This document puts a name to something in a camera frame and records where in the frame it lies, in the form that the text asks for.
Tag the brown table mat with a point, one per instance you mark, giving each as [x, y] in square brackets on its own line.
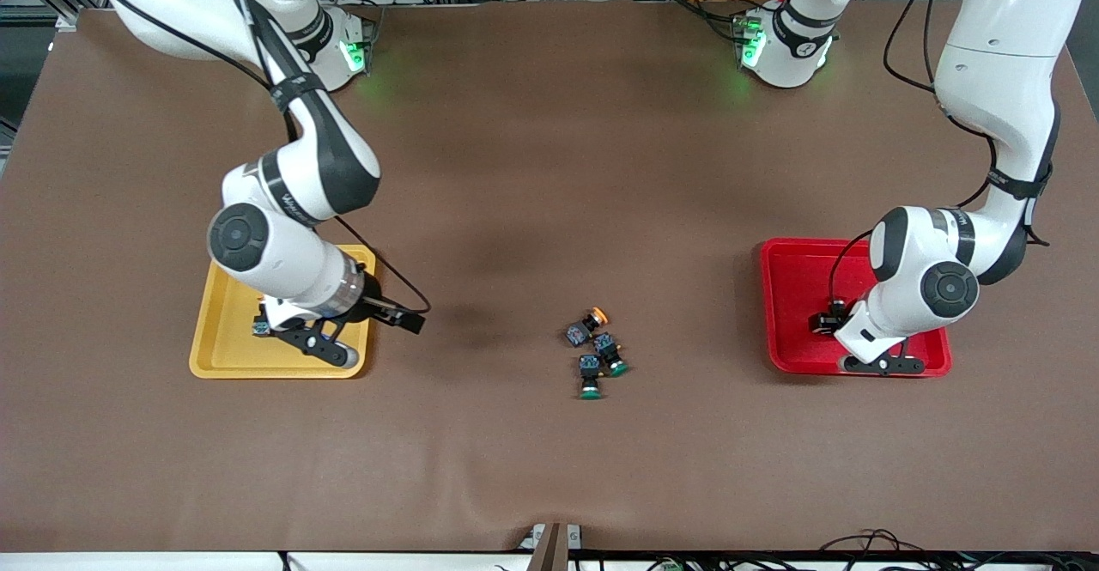
[515, 167]

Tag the yellow push button switch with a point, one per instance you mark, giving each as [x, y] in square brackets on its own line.
[260, 328]
[579, 331]

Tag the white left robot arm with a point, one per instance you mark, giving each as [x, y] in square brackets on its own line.
[996, 64]

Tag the yellow plastic tray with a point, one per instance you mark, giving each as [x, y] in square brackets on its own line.
[223, 356]

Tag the red plastic tray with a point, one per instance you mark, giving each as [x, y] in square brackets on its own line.
[798, 296]

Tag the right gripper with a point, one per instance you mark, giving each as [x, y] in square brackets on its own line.
[375, 306]

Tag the metal clamp bracket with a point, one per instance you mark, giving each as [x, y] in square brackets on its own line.
[549, 549]

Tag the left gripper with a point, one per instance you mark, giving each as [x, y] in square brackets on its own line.
[826, 323]

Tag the green push button switch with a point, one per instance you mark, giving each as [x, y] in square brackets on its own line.
[590, 369]
[608, 349]

